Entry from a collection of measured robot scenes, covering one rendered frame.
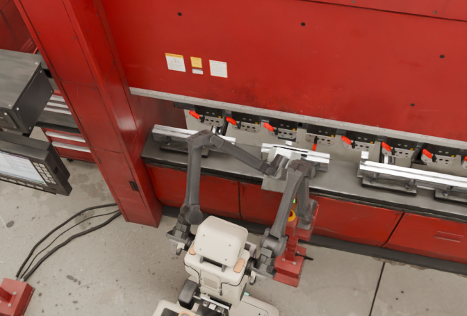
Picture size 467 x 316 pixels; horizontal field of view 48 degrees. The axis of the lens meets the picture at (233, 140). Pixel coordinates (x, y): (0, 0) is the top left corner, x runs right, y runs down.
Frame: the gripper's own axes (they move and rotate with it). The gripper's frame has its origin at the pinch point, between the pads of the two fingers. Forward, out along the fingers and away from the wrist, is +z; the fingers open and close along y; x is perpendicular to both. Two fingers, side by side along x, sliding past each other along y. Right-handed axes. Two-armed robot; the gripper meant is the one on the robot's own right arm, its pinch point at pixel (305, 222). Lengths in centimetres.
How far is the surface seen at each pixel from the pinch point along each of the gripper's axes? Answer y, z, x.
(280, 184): 13.3, -17.2, 18.0
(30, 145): -17, -84, 124
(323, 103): 47, -63, 5
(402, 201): 27, 0, -48
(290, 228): -5.4, 2.4, 6.8
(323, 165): 33.7, -4.9, -1.1
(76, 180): -7, 81, 180
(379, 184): 32.7, -2.2, -34.0
